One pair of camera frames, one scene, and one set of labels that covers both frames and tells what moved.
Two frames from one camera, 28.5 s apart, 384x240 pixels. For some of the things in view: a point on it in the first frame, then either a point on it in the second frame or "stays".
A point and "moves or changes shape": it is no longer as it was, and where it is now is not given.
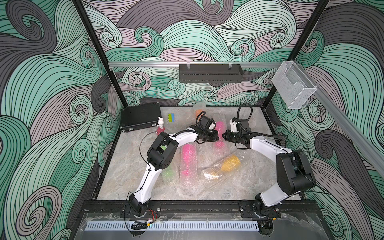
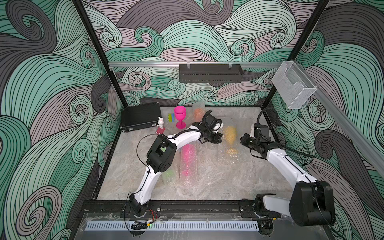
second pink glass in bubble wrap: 189,166 stays
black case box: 139,117 stays
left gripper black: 215,136 stays
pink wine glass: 220,144 moves or changes shape
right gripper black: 226,134 -> 243,140
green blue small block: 171,117 stays
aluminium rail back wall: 197,63 stays
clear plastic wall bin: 292,84 stays
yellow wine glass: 231,164 moves or changes shape
